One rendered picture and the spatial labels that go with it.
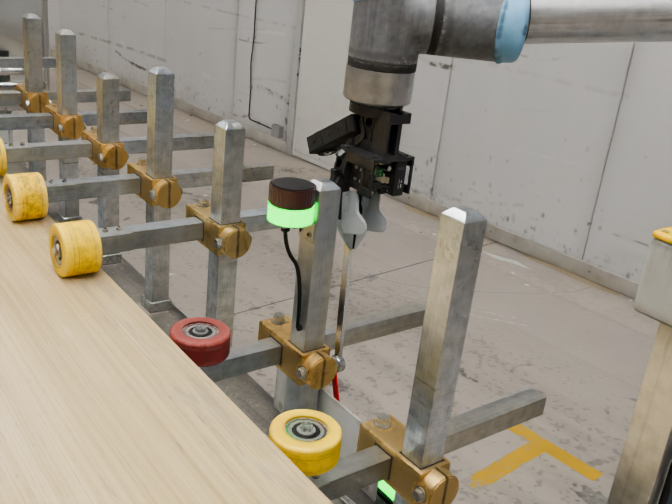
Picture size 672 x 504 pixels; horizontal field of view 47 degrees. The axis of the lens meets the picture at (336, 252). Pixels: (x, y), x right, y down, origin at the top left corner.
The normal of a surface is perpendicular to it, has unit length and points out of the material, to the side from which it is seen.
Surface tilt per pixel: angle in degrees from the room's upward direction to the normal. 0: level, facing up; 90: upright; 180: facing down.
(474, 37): 110
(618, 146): 90
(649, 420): 90
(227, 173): 90
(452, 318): 90
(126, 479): 0
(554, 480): 0
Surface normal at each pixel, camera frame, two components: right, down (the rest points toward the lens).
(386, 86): 0.12, 0.38
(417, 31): -0.02, 0.60
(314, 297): 0.59, 0.36
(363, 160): -0.80, 0.14
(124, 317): 0.11, -0.92
